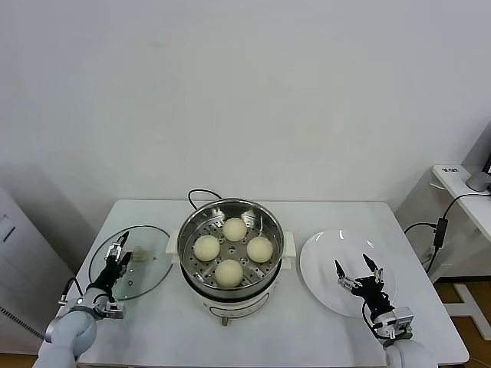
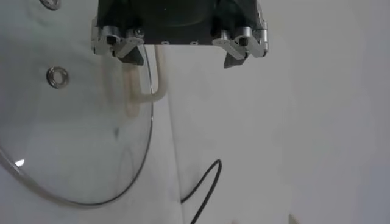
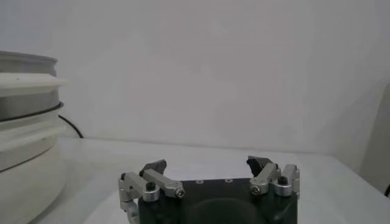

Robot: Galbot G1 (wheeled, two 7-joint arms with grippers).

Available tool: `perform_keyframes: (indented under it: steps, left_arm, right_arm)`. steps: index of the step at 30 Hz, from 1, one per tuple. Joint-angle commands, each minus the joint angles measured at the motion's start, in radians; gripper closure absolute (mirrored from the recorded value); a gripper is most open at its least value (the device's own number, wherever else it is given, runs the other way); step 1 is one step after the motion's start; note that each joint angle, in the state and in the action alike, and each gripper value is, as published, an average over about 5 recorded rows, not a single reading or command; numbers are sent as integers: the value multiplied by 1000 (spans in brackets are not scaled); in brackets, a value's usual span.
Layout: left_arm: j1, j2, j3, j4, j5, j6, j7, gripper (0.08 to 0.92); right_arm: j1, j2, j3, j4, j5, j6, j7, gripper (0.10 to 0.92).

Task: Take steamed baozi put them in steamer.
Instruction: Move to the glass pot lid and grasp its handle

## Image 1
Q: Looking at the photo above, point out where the white side desk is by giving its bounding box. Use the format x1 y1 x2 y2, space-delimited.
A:
430 163 491 340

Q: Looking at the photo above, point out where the perforated steel steamer basket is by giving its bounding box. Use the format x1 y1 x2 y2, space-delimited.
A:
165 198 296 293

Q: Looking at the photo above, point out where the white steamed baozi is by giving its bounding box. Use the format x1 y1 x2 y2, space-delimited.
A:
222 217 248 242
214 258 244 290
245 235 274 263
193 235 221 262

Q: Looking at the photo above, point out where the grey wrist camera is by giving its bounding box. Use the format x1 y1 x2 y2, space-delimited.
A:
95 298 127 320
377 305 416 339

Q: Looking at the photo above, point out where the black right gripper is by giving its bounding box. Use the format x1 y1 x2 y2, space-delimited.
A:
334 252 397 317

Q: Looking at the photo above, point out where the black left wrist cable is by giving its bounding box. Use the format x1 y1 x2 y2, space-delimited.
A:
60 277 84 304

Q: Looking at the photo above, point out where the round glass lid beige handle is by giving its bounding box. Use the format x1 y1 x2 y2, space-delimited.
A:
87 225 173 301

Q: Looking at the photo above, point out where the white cabinet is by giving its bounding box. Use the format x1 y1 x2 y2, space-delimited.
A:
0 186 77 346

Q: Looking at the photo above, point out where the black cooker power cord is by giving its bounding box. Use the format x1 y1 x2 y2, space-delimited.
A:
186 188 226 210

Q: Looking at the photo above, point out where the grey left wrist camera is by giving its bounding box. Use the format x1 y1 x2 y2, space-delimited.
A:
95 298 127 320

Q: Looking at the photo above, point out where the round white plate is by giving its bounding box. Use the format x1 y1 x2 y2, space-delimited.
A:
298 228 397 318

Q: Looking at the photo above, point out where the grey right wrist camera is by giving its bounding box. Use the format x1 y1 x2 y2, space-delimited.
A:
377 305 416 339

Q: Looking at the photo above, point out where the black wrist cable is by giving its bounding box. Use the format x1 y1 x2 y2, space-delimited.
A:
360 301 385 339
60 277 84 304

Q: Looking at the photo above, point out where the black power adapter with cable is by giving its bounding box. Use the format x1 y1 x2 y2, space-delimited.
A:
402 192 491 283

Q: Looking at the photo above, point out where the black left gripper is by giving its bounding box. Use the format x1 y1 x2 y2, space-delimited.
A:
86 229 133 304

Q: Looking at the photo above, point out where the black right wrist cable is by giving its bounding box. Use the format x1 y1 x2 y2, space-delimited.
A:
360 301 385 339

